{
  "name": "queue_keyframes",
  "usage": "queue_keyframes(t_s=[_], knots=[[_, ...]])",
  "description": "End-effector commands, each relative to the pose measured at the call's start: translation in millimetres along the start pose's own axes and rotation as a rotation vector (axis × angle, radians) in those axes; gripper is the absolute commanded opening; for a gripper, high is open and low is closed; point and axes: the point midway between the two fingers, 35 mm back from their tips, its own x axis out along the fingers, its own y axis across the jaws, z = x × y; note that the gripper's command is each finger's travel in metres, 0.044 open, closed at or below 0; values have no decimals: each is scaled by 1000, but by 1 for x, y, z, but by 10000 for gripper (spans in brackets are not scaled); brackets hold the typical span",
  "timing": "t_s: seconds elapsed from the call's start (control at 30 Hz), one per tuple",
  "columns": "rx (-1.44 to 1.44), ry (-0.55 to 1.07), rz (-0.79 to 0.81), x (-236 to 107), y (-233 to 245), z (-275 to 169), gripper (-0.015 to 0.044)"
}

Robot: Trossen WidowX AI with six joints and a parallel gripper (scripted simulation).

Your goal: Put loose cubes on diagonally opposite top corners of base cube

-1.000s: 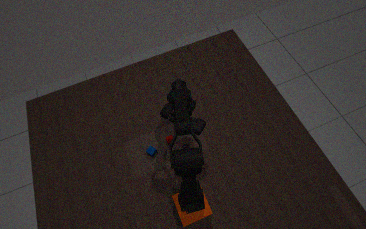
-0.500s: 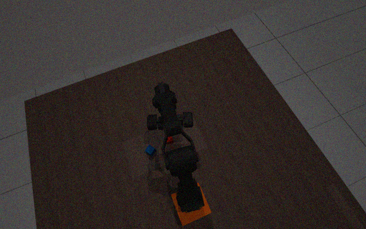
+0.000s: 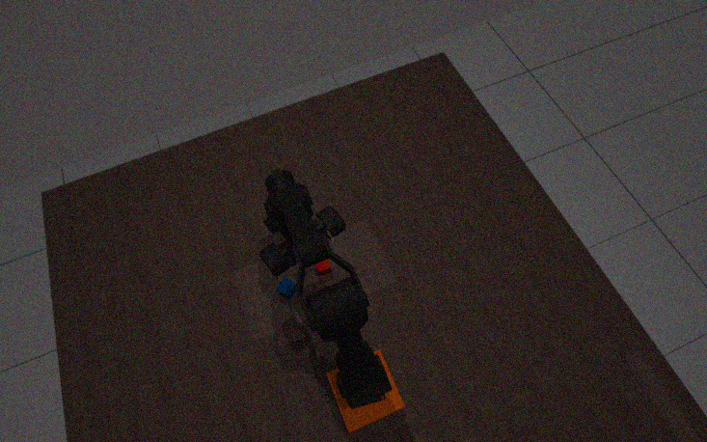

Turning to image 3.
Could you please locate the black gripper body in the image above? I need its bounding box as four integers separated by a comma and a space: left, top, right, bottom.
259, 206, 346, 277

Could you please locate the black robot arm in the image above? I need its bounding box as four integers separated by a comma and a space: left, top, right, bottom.
263, 168, 393, 409

